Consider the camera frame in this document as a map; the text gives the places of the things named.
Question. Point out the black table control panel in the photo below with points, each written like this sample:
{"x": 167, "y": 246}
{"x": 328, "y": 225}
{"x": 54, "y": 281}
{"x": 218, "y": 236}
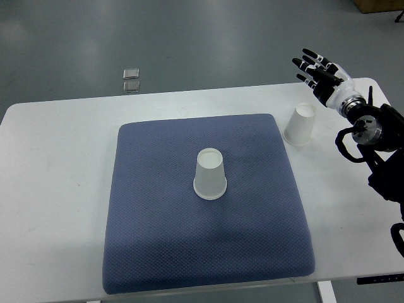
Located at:
{"x": 380, "y": 279}

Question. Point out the white paper cup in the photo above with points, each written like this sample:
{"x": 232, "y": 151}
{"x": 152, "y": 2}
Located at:
{"x": 300, "y": 125}
{"x": 209, "y": 182}

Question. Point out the upper metal floor plate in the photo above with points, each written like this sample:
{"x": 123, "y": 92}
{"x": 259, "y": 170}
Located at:
{"x": 132, "y": 73}

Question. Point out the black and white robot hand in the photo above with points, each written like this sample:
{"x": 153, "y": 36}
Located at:
{"x": 329, "y": 82}

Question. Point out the white table leg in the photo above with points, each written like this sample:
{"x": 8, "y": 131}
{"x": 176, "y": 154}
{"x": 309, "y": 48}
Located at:
{"x": 326, "y": 292}

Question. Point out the lower metal floor plate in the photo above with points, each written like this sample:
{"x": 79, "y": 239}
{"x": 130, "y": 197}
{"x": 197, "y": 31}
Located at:
{"x": 131, "y": 86}

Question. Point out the blue fabric cushion mat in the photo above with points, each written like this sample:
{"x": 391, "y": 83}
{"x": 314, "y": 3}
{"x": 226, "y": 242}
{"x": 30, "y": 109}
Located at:
{"x": 160, "y": 234}

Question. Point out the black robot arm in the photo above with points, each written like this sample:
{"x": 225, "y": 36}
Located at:
{"x": 378, "y": 133}

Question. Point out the metal floor plate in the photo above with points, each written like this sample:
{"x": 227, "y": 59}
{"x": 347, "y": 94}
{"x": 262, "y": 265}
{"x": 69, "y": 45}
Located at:
{"x": 131, "y": 86}
{"x": 132, "y": 73}

